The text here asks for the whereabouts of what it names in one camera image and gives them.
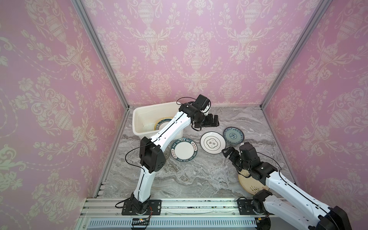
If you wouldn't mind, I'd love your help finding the small green lettered rim plate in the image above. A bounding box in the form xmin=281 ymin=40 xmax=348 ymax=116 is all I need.
xmin=171 ymin=138 xmax=198 ymax=163

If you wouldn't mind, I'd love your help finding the aluminium mounting rail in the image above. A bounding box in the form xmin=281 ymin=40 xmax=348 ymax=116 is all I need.
xmin=73 ymin=197 xmax=325 ymax=230

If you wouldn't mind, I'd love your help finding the left corner aluminium post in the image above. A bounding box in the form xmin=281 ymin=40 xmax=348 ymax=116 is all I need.
xmin=71 ymin=0 xmax=129 ymax=110

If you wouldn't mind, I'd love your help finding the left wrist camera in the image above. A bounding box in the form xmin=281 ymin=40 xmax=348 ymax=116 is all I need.
xmin=194 ymin=94 xmax=211 ymax=113

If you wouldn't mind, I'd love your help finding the white plastic bin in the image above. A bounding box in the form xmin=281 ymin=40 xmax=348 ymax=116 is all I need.
xmin=132 ymin=102 xmax=180 ymax=139

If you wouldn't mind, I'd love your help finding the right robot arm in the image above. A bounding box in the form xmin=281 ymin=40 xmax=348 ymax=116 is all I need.
xmin=221 ymin=142 xmax=352 ymax=230

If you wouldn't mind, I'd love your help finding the small blue patterned plate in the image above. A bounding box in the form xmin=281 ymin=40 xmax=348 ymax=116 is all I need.
xmin=223 ymin=127 xmax=244 ymax=145

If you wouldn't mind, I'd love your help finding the large green red rimmed plate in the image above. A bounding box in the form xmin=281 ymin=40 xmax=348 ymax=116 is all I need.
xmin=154 ymin=117 xmax=173 ymax=130

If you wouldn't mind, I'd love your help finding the corner aluminium post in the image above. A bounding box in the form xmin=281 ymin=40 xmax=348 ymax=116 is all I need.
xmin=71 ymin=0 xmax=129 ymax=110
xmin=260 ymin=0 xmax=332 ymax=111

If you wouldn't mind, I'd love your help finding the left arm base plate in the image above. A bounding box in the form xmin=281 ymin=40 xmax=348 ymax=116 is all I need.
xmin=121 ymin=199 xmax=162 ymax=216

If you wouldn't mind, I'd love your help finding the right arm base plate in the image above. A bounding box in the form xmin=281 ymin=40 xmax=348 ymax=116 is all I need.
xmin=236 ymin=197 xmax=257 ymax=215

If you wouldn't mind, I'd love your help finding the right corner aluminium post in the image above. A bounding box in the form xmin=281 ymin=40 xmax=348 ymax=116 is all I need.
xmin=260 ymin=0 xmax=332 ymax=111

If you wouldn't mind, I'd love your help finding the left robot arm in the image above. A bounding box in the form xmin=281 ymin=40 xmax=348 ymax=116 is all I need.
xmin=129 ymin=98 xmax=219 ymax=214

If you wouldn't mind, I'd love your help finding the white plate black ring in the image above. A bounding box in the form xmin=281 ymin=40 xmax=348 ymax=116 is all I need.
xmin=200 ymin=131 xmax=227 ymax=155

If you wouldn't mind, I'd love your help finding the beige plate brown rim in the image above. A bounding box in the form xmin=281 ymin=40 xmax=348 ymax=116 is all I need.
xmin=238 ymin=170 xmax=269 ymax=195

